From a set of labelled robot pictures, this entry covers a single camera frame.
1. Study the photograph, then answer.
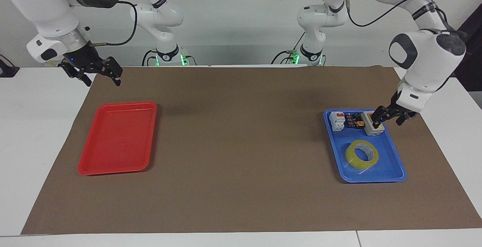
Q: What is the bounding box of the black circuit board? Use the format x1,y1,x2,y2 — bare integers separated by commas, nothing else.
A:
344,113,366,130

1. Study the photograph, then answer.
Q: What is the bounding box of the blue plastic tray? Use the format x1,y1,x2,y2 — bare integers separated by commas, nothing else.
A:
323,108,407,184

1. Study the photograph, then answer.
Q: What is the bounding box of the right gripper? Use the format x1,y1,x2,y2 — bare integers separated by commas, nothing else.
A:
59,43,124,87

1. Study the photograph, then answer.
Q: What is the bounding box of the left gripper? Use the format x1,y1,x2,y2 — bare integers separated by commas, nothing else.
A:
372,89,418,129

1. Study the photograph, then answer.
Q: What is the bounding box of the yellow tape roll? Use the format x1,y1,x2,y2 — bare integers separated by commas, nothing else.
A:
345,139,380,171

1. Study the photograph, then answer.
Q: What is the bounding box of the grey button box yellow top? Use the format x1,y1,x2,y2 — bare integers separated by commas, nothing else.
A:
360,111,385,137

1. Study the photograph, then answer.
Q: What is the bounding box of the white circuit breaker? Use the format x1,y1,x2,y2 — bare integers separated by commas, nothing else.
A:
329,111,346,132

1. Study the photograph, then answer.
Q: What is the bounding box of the black stand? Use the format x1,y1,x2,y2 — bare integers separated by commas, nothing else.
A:
0,54,20,78

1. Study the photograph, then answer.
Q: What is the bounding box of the red plastic tray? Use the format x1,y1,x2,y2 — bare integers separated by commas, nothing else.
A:
77,101,158,176

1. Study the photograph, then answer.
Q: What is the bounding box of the black cable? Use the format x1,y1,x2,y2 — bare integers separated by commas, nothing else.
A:
345,0,426,27
92,0,138,47
271,32,306,65
142,49,159,67

